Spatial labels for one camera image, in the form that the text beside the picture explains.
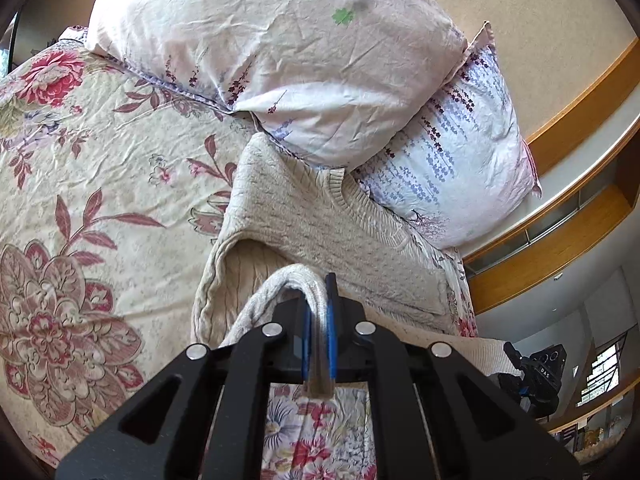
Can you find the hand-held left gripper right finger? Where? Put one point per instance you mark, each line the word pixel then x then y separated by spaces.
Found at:
pixel 333 342

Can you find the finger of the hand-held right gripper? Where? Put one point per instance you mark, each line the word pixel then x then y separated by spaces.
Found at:
pixel 514 387
pixel 513 355

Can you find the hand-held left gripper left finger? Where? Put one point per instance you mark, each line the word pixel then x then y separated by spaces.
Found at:
pixel 305 342

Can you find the window with grille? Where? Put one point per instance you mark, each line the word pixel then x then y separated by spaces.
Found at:
pixel 602 375

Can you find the pink pillow with lavender print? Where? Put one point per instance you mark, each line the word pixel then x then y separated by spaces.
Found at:
pixel 465 160

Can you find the cream floral bedsheet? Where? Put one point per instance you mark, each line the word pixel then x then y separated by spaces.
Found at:
pixel 100 160

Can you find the pink floral pillow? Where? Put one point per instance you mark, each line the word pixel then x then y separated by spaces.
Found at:
pixel 275 50

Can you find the wooden glazed frame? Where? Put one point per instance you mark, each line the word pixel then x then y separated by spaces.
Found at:
pixel 550 250

